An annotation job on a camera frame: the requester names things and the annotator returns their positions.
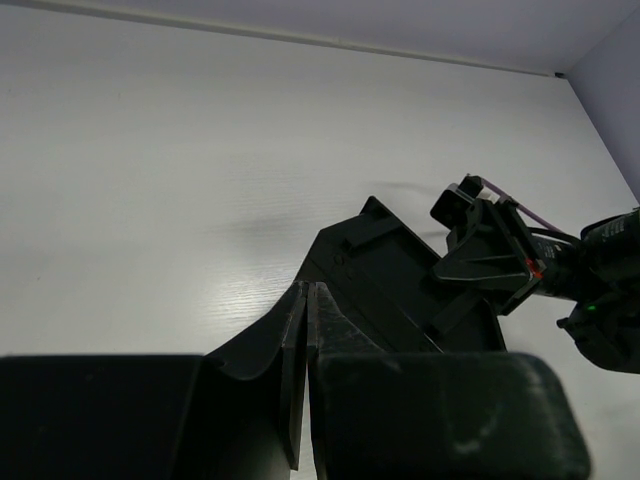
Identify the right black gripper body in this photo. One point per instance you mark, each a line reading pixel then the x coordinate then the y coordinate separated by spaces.
pixel 490 250

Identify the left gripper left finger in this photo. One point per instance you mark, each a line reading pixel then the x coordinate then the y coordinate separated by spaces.
pixel 234 413

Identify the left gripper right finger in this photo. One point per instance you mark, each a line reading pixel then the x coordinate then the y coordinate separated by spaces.
pixel 381 415

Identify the black plastic bin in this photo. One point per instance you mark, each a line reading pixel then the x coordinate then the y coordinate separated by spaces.
pixel 379 273

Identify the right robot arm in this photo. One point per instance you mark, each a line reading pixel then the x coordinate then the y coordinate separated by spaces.
pixel 599 272

